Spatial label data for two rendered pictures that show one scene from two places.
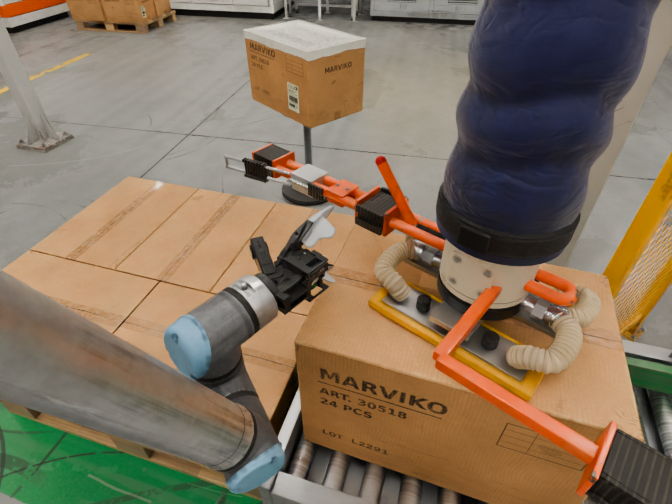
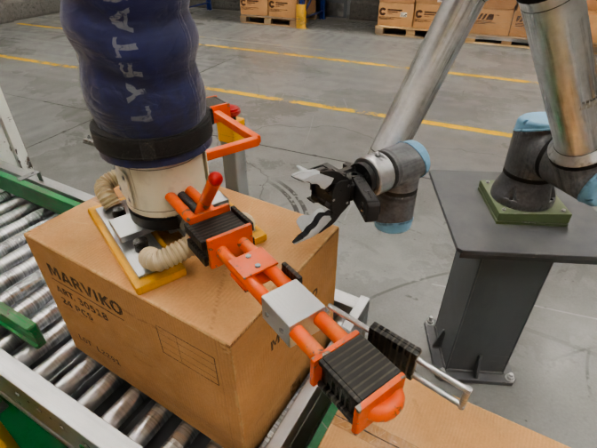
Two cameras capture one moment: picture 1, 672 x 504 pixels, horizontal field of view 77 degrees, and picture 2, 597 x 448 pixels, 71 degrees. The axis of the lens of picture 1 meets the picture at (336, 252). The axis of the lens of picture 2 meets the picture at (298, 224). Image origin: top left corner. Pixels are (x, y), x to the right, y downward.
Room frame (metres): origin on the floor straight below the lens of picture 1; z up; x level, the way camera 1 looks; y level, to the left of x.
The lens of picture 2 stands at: (1.30, 0.16, 1.52)
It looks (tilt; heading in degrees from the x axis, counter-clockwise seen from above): 35 degrees down; 193
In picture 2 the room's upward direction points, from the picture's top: straight up
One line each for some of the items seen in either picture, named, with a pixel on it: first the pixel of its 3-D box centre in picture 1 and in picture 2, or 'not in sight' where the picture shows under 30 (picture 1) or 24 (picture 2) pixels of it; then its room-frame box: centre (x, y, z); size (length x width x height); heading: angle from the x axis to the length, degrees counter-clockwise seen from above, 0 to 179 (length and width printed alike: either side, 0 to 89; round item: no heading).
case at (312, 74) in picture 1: (304, 71); not in sight; (2.58, 0.19, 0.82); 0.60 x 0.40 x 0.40; 41
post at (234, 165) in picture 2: not in sight; (242, 240); (0.06, -0.34, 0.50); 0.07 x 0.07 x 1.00; 73
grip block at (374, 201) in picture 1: (381, 210); (219, 235); (0.76, -0.10, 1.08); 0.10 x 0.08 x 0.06; 139
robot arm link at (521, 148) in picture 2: not in sight; (539, 144); (0.00, 0.62, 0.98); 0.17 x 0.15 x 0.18; 30
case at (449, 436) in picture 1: (447, 362); (195, 292); (0.60, -0.27, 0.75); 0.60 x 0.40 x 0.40; 71
